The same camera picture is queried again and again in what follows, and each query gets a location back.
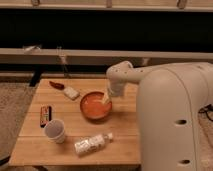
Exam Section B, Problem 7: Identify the orange bowl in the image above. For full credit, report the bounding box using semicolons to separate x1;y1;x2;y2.
80;91;112;120

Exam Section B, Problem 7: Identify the clear plastic bottle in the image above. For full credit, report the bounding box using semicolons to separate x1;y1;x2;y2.
74;133;113;156

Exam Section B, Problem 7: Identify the black cable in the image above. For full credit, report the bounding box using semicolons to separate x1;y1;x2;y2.
199;103;213;122

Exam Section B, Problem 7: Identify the wooden table board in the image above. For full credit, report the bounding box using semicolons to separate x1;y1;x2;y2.
9;79;140;166

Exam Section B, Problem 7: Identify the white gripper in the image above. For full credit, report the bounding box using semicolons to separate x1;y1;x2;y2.
102;80;125;104

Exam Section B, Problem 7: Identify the red chili pepper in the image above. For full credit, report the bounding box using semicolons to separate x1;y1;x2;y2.
49;81;64;90

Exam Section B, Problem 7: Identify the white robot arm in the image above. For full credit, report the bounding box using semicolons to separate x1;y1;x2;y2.
106;61;213;171

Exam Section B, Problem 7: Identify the dark rectangular eraser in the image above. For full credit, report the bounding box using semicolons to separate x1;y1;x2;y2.
40;106;52;128

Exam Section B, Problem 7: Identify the long wooden rail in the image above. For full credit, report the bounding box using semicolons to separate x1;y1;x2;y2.
0;48;213;64

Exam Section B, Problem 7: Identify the white paper cup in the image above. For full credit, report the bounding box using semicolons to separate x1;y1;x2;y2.
44;119;66;143

